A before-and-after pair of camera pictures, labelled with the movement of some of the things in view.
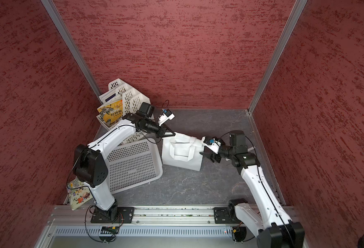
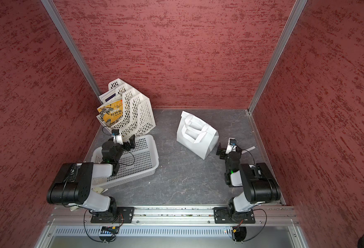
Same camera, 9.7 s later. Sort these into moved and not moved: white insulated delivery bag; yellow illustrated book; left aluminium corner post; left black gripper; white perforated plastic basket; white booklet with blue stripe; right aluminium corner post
Moved: left black gripper; white insulated delivery bag; white perforated plastic basket
Not moved: right aluminium corner post; yellow illustrated book; left aluminium corner post; white booklet with blue stripe
